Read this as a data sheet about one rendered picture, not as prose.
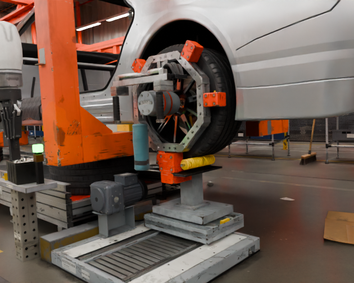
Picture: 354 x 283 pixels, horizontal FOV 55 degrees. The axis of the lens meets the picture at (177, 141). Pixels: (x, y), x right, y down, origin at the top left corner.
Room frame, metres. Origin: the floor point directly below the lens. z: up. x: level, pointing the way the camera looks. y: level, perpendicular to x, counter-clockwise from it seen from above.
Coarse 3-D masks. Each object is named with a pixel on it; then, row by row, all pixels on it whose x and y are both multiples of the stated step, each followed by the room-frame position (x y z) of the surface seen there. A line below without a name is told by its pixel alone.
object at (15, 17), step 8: (0, 0) 7.13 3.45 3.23; (8, 0) 7.15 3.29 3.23; (16, 0) 7.25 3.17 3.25; (24, 0) 7.37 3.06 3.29; (32, 0) 7.50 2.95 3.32; (16, 8) 8.67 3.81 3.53; (24, 8) 7.65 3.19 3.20; (8, 16) 8.16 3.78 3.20; (16, 16) 8.13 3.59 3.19; (24, 16) 7.86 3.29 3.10; (16, 24) 8.00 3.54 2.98
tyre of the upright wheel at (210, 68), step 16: (176, 48) 1.95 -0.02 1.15; (208, 48) 2.03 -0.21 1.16; (208, 64) 1.80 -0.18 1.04; (224, 64) 1.88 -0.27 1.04; (224, 80) 1.79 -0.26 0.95; (224, 112) 1.77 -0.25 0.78; (208, 128) 1.81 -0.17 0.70; (224, 128) 1.82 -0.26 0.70; (208, 144) 1.82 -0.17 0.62; (224, 144) 1.95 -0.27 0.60
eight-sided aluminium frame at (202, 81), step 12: (156, 60) 1.95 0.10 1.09; (180, 60) 1.82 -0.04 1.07; (144, 72) 2.02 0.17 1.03; (192, 72) 1.77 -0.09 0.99; (144, 84) 2.08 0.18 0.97; (204, 84) 1.74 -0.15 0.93; (204, 108) 1.73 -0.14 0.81; (144, 120) 2.11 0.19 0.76; (204, 120) 1.73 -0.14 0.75; (192, 132) 1.79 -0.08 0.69; (156, 144) 1.97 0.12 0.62; (168, 144) 1.90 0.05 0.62; (180, 144) 1.83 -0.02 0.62; (192, 144) 1.84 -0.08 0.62
